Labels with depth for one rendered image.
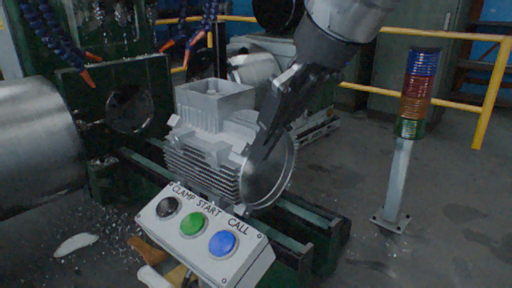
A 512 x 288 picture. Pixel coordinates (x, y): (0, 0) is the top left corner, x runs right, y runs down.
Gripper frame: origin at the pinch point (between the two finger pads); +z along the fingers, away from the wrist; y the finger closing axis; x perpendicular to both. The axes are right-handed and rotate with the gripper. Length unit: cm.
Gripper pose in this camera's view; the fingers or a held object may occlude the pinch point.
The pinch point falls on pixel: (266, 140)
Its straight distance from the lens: 52.0
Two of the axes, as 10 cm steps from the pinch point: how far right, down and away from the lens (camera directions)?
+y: -6.6, 3.1, -6.8
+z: -3.7, 6.5, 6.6
